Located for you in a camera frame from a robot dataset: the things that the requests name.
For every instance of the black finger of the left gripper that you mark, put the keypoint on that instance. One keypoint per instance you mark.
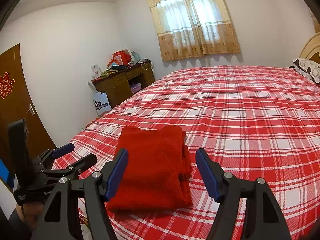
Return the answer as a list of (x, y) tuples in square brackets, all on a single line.
[(74, 169), (63, 150)]

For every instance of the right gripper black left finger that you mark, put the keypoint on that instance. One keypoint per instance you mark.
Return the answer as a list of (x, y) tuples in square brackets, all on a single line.
[(60, 216)]

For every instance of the red knitted embroidered sweater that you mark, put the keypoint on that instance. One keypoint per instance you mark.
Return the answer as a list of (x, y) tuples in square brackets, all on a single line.
[(158, 171)]

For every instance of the person's left hand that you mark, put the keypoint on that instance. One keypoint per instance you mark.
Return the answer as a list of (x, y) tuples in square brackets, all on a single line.
[(29, 213)]

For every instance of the white paper shopping bag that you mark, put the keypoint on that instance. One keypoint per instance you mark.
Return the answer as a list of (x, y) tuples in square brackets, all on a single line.
[(100, 100)]

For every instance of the brown wooden door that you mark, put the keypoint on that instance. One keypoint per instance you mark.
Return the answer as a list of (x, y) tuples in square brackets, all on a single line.
[(15, 99)]

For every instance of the brown wooden desk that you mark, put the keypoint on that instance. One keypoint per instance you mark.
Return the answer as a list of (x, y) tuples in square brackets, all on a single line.
[(117, 86)]

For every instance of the red white plaid bedsheet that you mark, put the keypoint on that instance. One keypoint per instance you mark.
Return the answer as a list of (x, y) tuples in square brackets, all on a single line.
[(254, 121)]

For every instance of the red gift box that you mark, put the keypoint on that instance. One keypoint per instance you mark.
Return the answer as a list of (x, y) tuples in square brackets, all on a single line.
[(122, 57)]

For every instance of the grey patterned pillow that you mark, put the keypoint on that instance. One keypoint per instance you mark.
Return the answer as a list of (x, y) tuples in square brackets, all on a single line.
[(307, 68)]

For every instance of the cream wooden headboard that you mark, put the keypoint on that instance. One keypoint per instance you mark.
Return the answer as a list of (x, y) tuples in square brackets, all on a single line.
[(311, 50)]

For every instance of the beige floral window curtain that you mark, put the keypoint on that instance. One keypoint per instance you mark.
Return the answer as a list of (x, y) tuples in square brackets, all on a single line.
[(193, 28)]

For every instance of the silver door handle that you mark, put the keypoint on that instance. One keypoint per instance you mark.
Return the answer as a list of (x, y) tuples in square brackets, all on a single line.
[(31, 109)]

